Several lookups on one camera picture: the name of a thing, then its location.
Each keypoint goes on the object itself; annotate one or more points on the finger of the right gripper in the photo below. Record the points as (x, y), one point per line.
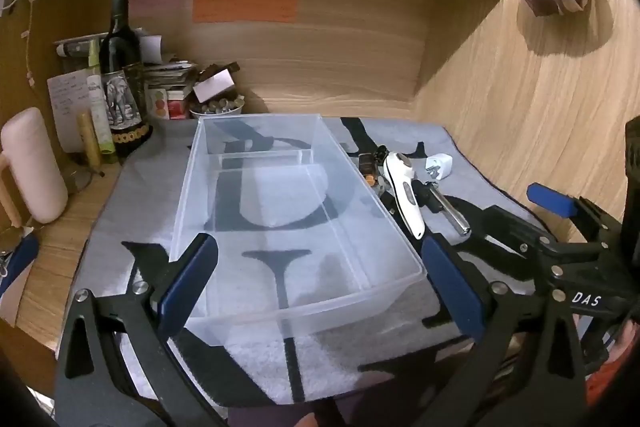
(583, 213)
(495, 232)

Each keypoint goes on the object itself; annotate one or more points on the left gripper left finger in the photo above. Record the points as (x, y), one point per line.
(93, 386)

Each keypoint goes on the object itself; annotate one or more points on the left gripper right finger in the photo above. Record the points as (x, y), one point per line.
(525, 368)

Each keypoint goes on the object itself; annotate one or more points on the white charger plug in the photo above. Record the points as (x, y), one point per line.
(438, 166)

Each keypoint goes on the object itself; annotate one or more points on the white handheld massager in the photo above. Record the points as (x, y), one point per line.
(399, 173)

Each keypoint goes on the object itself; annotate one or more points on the clear plastic storage bin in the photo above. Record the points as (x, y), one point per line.
(304, 244)

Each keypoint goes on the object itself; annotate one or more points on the blue object at left edge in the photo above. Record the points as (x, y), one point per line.
(13, 264)

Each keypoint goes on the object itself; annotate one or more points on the eyeglasses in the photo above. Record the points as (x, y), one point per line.
(78, 176)

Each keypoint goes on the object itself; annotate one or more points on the grey mat with black letters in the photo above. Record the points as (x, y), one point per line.
(132, 238)

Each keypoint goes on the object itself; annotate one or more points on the beige cylinder stick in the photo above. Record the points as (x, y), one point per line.
(88, 138)

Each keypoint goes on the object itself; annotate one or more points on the green white tube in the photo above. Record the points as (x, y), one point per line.
(97, 102)

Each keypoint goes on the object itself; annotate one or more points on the traffic light card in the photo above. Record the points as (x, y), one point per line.
(157, 103)

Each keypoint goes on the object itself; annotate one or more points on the white handwritten note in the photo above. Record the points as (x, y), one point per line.
(69, 96)

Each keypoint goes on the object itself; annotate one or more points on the white bowl of stones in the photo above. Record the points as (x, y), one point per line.
(218, 107)

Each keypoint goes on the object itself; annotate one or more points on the dark wine bottle elephant label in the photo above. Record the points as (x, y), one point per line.
(121, 74)

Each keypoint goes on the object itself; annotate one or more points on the white card box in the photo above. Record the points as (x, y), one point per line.
(213, 86)

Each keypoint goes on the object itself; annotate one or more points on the orange sticky note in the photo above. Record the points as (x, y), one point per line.
(217, 11)

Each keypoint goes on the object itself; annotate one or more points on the pink mug with handle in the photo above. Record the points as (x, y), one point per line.
(27, 151)

